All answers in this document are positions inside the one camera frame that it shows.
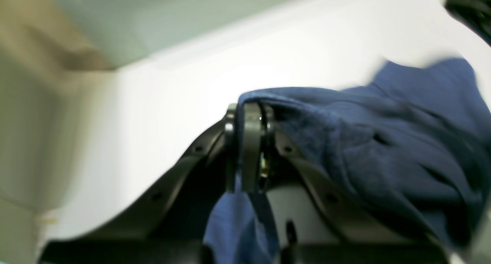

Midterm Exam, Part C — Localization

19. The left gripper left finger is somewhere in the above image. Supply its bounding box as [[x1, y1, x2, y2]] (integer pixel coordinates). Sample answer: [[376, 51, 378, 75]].
[[38, 104, 237, 264]]

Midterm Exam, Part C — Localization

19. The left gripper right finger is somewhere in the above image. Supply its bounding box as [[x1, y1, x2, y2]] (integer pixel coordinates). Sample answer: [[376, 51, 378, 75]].
[[242, 103, 449, 264]]

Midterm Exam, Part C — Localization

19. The dark blue t-shirt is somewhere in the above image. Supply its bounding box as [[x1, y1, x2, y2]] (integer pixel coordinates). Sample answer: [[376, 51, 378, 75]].
[[204, 58, 490, 264]]

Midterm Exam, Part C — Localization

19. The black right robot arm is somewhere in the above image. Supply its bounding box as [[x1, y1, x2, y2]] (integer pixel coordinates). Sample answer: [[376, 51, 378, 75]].
[[444, 0, 491, 46]]

